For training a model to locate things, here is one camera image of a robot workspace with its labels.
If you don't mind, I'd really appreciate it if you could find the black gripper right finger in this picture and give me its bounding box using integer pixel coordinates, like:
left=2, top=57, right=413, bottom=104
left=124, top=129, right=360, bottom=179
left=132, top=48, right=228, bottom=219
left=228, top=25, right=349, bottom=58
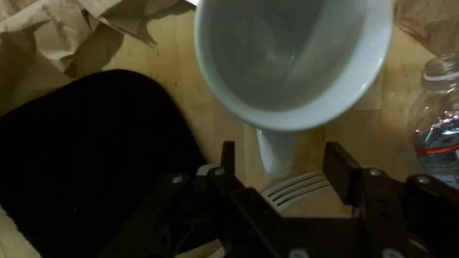
left=321, top=140, right=459, bottom=258

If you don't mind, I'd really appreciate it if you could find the crumpled brown paper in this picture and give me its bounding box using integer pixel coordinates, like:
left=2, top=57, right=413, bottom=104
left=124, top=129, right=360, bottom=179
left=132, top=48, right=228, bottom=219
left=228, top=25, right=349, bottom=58
left=0, top=0, right=194, bottom=80
left=393, top=0, right=459, bottom=60

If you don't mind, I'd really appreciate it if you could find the silver fork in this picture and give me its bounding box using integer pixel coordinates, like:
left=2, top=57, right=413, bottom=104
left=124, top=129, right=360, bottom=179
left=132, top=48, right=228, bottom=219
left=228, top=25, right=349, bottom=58
left=261, top=170, right=333, bottom=212

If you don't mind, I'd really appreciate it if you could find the white mug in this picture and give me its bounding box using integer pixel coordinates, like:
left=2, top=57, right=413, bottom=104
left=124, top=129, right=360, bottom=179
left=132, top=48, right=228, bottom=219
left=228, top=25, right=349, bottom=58
left=192, top=0, right=396, bottom=179

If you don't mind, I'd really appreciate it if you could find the clear plastic water bottle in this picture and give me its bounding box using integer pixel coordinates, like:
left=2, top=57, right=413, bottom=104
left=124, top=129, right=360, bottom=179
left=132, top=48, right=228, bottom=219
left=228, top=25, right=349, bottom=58
left=406, top=54, right=459, bottom=190

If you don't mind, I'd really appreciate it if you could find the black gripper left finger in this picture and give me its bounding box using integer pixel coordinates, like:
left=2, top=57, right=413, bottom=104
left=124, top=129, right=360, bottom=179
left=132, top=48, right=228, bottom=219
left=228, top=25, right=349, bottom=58
left=99, top=140, right=299, bottom=258

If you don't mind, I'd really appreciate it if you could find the black square mat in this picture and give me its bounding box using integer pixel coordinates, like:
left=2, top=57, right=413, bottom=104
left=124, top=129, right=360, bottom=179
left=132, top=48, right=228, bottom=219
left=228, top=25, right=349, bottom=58
left=0, top=68, right=208, bottom=258

